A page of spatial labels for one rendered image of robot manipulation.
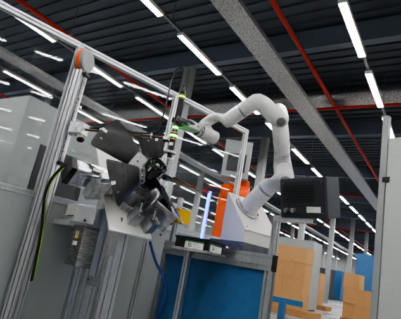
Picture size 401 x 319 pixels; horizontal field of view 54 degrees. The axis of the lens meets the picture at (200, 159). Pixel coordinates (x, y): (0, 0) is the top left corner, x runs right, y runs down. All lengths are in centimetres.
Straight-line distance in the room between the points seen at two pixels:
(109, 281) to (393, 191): 223
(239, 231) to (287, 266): 764
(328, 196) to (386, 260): 152
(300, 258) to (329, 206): 820
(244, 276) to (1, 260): 140
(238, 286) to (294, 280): 795
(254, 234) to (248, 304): 60
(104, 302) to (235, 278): 68
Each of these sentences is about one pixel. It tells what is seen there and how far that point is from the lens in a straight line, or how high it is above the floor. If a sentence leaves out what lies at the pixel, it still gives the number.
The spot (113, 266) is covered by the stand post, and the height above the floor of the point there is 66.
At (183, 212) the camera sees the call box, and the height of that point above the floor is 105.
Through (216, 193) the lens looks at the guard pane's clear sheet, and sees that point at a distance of 344.
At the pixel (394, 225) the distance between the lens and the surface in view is 332.
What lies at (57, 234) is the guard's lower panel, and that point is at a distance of 268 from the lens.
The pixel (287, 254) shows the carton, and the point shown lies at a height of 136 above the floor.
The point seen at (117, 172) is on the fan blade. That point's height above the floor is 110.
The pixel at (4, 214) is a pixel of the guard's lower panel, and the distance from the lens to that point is 258.
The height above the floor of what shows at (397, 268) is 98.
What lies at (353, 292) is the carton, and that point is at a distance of 1114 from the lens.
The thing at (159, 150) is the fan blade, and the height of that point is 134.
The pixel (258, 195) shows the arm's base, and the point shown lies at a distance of 258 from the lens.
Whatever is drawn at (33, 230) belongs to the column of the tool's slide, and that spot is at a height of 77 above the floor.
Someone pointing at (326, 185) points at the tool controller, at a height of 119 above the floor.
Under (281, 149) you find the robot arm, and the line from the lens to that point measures 243.
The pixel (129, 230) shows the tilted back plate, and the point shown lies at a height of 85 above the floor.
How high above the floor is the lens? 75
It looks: 15 degrees up
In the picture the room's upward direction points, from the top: 11 degrees clockwise
